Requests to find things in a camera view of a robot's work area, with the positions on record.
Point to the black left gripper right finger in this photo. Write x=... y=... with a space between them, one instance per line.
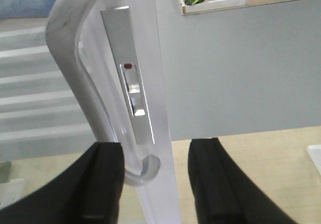
x=223 y=193

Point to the silver curved door handle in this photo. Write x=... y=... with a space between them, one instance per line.
x=63 y=31

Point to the silver door lock plate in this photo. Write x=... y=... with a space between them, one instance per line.
x=118 y=26

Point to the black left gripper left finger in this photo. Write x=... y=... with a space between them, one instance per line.
x=88 y=191

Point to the white framed transparent sliding door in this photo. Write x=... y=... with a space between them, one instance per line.
x=44 y=130

